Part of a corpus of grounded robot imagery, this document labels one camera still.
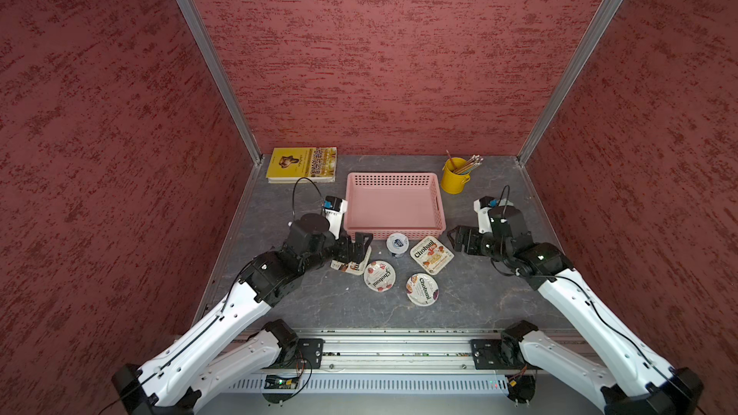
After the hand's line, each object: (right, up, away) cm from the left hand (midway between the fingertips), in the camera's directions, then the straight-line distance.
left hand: (355, 239), depth 71 cm
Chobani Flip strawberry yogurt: (+23, -9, +18) cm, 31 cm away
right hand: (+28, -2, +6) cm, 29 cm away
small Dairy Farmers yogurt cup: (+12, -5, +18) cm, 23 cm away
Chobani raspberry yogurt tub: (+6, -13, +12) cm, 19 cm away
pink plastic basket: (+9, +7, +29) cm, 31 cm away
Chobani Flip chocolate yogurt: (-2, -12, +15) cm, 19 cm away
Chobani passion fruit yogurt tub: (+19, -17, +10) cm, 27 cm away
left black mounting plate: (-13, -31, +5) cm, 34 cm away
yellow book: (-31, +22, +43) cm, 57 cm away
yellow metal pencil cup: (+34, +15, +33) cm, 50 cm away
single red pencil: (+35, +26, +44) cm, 62 cm away
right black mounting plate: (+35, -31, +3) cm, 47 cm away
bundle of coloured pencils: (+39, +21, +27) cm, 52 cm away
